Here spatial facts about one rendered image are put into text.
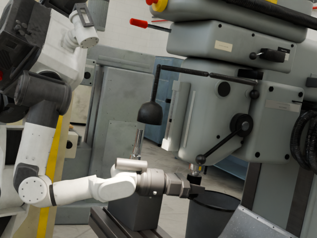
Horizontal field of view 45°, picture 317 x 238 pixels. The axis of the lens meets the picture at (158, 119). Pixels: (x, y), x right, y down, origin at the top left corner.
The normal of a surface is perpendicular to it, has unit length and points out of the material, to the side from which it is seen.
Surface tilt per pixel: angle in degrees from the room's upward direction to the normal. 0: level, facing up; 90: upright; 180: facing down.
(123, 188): 100
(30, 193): 79
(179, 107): 90
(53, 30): 51
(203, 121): 90
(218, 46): 90
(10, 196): 88
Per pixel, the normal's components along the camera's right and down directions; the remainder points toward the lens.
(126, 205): -0.80, -0.07
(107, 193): 0.20, 0.32
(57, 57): 0.66, -0.45
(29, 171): 0.14, -0.06
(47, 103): 0.46, 0.03
